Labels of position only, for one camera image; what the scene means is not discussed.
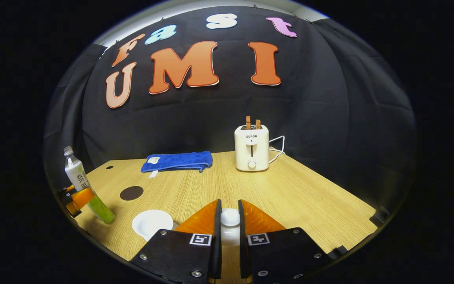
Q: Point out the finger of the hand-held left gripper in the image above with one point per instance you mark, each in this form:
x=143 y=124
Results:
x=81 y=197

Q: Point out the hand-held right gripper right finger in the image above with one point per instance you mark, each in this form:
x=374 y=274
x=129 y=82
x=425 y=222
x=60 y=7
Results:
x=243 y=244

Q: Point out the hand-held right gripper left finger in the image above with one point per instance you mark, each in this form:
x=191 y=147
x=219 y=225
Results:
x=217 y=244

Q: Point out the clear water bottle white label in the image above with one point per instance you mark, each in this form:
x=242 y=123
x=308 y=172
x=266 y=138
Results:
x=78 y=175

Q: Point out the white teacup lid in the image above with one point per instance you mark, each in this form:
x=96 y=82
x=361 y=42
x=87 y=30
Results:
x=230 y=221

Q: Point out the dark round coaster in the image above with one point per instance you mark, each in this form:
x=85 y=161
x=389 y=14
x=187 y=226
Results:
x=131 y=193

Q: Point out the white teacup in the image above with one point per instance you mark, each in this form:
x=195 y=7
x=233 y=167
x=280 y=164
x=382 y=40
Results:
x=152 y=221

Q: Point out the blue towel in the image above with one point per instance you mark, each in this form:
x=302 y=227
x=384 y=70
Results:
x=179 y=161

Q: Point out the white toaster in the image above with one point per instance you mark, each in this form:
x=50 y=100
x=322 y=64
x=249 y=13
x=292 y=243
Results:
x=252 y=150

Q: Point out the black table clamp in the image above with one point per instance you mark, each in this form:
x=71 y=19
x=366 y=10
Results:
x=380 y=216

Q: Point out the black backdrop cloth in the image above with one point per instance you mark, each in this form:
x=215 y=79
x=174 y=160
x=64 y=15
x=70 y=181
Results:
x=309 y=110

